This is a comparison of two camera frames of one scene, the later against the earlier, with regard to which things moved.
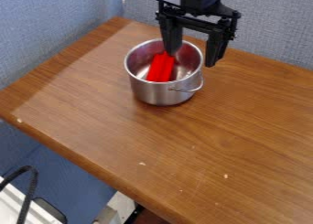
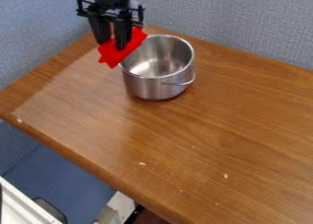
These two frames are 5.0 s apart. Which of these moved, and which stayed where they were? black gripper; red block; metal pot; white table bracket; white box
Moved: black gripper; metal pot; red block
Stayed: white table bracket; white box
